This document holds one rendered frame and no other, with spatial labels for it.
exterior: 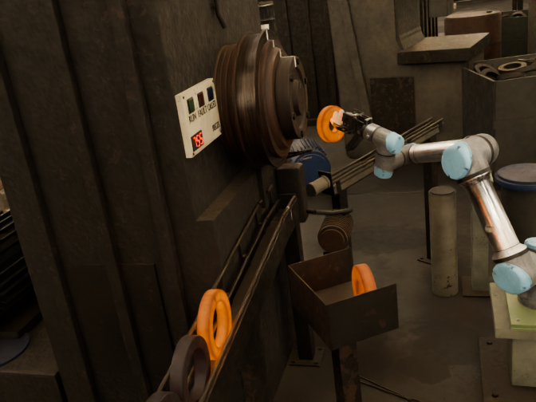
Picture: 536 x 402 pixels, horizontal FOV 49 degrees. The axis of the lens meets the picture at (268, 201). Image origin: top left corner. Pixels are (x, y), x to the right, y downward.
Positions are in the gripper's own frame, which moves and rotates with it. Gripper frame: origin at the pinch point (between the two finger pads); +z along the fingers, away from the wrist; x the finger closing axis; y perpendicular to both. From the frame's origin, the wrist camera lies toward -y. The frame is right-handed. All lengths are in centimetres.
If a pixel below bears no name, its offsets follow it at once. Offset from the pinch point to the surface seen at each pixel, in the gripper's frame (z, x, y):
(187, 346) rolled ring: -70, 120, 0
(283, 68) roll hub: -18, 46, 36
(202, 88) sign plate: -15, 76, 35
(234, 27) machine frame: 14, 41, 41
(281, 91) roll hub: -22, 50, 31
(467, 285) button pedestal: -53, -50, -81
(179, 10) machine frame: -9, 79, 57
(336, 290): -66, 64, -15
